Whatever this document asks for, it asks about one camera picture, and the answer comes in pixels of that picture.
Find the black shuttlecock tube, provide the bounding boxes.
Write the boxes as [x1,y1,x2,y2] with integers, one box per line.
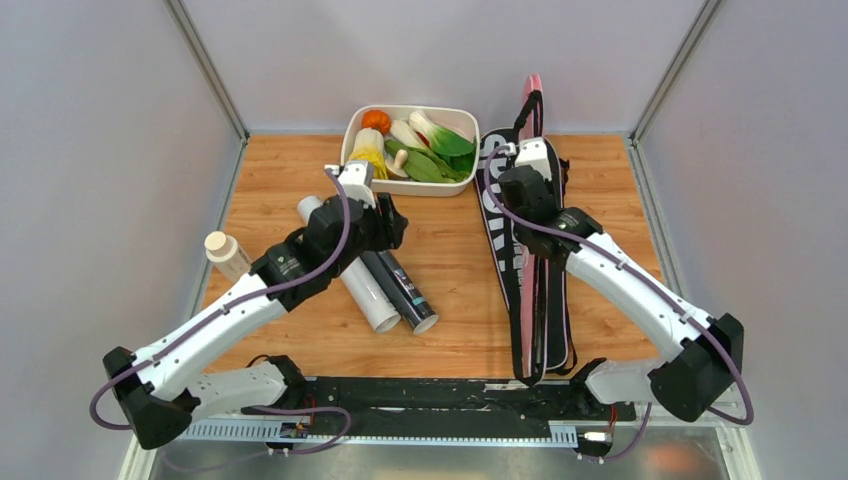
[360,251,439,335]

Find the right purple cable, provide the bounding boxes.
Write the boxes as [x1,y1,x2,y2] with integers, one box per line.
[482,144,757,462]

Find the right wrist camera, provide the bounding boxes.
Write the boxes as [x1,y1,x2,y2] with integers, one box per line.
[506,137,553,180]

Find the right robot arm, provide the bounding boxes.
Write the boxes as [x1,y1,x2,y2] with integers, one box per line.
[498,166,754,425]

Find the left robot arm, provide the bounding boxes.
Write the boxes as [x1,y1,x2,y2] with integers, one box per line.
[103,193,409,450]

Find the toy green leaf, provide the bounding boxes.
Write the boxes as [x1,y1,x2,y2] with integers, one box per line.
[384,139,470,184]

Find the toy napa cabbage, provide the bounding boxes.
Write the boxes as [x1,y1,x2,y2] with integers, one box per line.
[348,128,389,180]

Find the black racket bag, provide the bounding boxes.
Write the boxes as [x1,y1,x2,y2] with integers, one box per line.
[475,128,578,384]

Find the white shuttlecock tube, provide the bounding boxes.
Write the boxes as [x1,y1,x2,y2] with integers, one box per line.
[296,195,403,335]

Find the white vegetable tray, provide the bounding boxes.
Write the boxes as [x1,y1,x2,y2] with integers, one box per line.
[340,105,481,197]

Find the toy bok choy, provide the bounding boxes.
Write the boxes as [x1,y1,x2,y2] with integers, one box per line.
[389,108,478,174]

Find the toy mushroom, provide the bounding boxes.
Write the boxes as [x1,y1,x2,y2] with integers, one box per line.
[385,149,409,180]

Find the toy pumpkin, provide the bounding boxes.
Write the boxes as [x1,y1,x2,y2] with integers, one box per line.
[361,109,392,135]

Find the small white bottle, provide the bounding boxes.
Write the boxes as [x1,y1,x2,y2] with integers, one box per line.
[204,231,252,283]

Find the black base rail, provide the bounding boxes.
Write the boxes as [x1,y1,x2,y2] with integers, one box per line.
[183,377,650,457]

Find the pink racket bag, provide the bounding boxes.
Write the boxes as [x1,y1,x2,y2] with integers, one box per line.
[513,73,544,386]

